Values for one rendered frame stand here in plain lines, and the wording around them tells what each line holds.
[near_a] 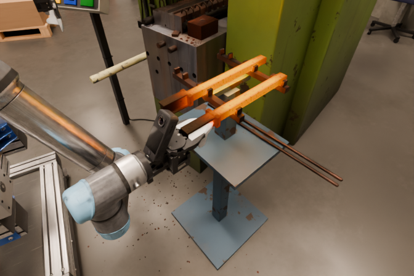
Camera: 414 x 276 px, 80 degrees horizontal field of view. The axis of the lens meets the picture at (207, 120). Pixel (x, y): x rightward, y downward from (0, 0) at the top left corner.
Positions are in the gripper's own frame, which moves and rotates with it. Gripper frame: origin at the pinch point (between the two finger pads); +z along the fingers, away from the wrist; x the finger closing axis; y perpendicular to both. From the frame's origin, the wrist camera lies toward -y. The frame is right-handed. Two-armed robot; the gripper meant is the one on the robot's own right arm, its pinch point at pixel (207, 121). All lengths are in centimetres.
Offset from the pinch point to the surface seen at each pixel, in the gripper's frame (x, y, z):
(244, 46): -33, 8, 53
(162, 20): -70, 2, 34
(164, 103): -11.6, -1.2, -5.0
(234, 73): -11.1, -0.5, 21.8
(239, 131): -8.6, 26.7, 25.5
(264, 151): 4.7, 26.6, 24.9
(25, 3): -349, 56, 17
